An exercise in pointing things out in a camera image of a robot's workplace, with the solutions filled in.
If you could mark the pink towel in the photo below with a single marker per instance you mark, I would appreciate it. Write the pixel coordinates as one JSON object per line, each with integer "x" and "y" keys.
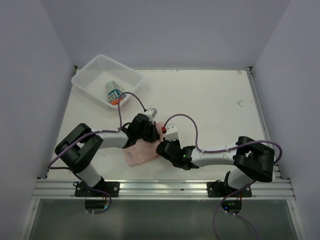
{"x": 141, "y": 152}

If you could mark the translucent plastic basket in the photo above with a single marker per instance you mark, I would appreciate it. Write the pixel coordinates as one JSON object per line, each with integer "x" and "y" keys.
{"x": 105, "y": 79}

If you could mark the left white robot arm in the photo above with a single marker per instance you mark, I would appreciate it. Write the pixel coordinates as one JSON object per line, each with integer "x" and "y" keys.
{"x": 79, "y": 147}

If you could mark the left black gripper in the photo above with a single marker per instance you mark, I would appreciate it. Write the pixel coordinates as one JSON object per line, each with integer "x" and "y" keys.
{"x": 154, "y": 134}

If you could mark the aluminium front rail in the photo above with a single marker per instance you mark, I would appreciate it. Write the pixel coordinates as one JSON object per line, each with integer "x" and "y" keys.
{"x": 162, "y": 190}

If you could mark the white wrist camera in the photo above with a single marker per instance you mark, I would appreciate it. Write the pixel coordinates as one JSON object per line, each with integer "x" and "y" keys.
{"x": 151, "y": 114}
{"x": 171, "y": 133}

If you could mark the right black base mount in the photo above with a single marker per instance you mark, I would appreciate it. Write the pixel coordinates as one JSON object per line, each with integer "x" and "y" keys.
{"x": 220, "y": 189}

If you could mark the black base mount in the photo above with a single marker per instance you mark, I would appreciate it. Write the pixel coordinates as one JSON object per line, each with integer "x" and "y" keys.
{"x": 102, "y": 189}
{"x": 220, "y": 189}

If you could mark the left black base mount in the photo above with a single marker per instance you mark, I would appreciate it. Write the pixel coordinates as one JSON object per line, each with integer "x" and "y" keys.
{"x": 102, "y": 189}

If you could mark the colourful rabbit print towel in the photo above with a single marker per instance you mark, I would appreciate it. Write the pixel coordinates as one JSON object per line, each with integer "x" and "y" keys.
{"x": 115, "y": 93}

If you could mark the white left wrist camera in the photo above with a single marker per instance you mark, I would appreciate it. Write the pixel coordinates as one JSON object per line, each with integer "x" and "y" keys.
{"x": 151, "y": 114}

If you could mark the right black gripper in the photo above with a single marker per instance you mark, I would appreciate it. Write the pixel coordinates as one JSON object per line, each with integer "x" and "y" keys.
{"x": 176, "y": 141}

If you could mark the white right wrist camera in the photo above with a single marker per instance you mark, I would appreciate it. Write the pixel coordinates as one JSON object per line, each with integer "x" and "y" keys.
{"x": 171, "y": 133}

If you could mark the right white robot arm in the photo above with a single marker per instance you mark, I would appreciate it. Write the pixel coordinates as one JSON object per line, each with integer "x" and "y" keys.
{"x": 254, "y": 161}

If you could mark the aluminium right side rail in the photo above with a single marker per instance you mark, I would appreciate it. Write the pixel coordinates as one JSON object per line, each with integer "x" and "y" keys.
{"x": 276, "y": 170}

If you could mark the right wrist camera red plug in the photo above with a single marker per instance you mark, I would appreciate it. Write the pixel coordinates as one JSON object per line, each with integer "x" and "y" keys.
{"x": 163, "y": 129}

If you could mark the aluminium rail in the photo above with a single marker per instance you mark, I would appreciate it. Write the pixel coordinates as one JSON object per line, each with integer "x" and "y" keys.
{"x": 162, "y": 190}
{"x": 276, "y": 170}

